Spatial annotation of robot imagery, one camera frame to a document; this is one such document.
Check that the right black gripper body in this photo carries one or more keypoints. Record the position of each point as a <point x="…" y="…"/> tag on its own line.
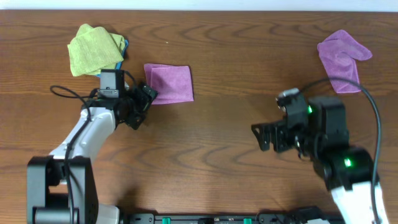
<point x="298" y="138"/>

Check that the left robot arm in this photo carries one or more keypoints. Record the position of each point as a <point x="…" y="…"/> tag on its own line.
<point x="61" y="186"/>

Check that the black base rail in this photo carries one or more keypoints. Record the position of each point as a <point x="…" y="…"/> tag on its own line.
<point x="305" y="215"/>

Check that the green folded cloth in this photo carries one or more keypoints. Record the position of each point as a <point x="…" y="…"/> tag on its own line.
<point x="93" y="48"/>

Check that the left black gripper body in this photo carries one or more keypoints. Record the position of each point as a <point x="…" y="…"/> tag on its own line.
<point x="138" y="103"/>

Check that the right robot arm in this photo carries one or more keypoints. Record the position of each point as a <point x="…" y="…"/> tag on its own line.
<point x="317" y="128"/>

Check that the purple cloth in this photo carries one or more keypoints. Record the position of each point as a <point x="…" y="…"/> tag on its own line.
<point x="339" y="53"/>
<point x="173" y="83"/>

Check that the blue folded cloth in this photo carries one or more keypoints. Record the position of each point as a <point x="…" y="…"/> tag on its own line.
<point x="123" y="46"/>

